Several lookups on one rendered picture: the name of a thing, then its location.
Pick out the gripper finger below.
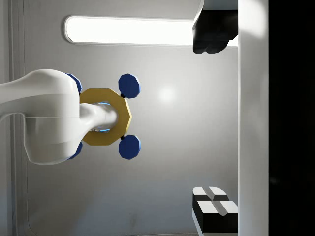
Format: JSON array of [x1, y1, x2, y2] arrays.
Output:
[[191, 186, 239, 236], [191, 0, 239, 55]]

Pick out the drone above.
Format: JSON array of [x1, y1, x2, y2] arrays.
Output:
[[64, 73, 142, 161]]

